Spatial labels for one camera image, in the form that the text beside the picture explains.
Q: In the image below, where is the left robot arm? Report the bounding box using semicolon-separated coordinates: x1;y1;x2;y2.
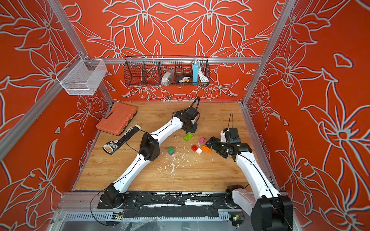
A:
104;107;200;208

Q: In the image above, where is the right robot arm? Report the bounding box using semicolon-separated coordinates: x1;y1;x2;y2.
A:
206;137;293;231

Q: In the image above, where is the orange lego brick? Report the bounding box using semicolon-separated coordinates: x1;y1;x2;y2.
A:
201;146;212;153

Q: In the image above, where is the red lego brick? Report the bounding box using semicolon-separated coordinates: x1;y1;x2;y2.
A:
191;145;198;152

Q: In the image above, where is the lime green long lego brick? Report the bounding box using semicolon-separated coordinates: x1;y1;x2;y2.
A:
184;133;193;141

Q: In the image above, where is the black item in basket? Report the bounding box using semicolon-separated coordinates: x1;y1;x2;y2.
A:
175;74;192;84

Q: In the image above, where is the grey packet in basket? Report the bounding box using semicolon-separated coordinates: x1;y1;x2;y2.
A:
161;70;175;86

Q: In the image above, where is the orange tool case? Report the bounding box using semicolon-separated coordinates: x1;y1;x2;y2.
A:
96;103;137;136

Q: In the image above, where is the black handheld tool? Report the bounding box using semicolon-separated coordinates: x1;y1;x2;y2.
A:
103;125;141;155

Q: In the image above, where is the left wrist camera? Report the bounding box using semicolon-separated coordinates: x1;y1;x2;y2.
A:
186;107;200;123

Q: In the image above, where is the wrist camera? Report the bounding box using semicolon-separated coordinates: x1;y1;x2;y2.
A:
186;107;200;123
220;128;241;144

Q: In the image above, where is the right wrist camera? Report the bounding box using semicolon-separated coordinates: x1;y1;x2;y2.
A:
220;128;241;144

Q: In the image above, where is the white cable bundle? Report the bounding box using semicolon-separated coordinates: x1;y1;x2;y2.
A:
198;69;210;85

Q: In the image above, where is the black wire basket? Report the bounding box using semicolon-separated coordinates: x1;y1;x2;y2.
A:
123;55;211;87

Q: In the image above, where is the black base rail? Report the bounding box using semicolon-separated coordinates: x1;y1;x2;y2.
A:
93;191;243;220

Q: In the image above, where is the white wire basket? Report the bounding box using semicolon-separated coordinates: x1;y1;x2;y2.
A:
57;59;108;96

